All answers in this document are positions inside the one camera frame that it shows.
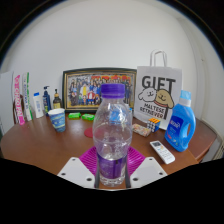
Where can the white lettered tube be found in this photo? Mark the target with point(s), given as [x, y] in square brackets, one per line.
[27, 96]

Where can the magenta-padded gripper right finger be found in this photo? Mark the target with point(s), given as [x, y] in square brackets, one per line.
[136, 160]

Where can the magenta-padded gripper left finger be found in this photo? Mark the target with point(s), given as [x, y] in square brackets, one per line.
[87, 160]

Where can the blue patterned mug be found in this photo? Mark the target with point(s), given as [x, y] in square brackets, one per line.
[58, 120]

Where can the dark blue pump bottle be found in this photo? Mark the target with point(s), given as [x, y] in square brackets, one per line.
[46, 103]

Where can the clear purple-capped water bottle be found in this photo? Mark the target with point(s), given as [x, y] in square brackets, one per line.
[112, 133]

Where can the blue detergent bottle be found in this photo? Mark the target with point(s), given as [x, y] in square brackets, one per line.
[178, 130]

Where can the white remote control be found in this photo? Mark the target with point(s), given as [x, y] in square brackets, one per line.
[162, 152]

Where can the white blue-capped bottle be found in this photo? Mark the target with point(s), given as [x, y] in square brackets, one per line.
[38, 106]

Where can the small patterned packet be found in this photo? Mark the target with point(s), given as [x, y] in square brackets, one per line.
[141, 130]

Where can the white paper gift bag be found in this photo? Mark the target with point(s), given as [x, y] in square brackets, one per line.
[156, 96]

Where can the white refrigerator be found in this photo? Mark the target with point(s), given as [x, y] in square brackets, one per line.
[6, 100]

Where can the flat round red coaster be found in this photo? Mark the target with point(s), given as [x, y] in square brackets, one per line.
[88, 132]

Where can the framed group photo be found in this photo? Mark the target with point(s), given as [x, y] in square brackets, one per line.
[83, 90]

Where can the amber pump bottle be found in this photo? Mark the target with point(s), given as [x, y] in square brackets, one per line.
[57, 102]

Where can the colourful puzzle cube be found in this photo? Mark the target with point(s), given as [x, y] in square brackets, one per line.
[153, 125]

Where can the pink lettered tube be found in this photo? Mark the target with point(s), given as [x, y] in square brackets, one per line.
[18, 100]

